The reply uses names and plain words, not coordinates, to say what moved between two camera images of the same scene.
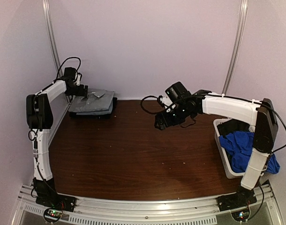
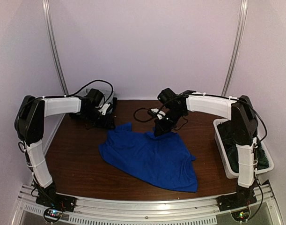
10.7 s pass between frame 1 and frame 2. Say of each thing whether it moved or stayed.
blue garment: moved
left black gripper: moved
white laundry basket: stayed
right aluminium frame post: stayed
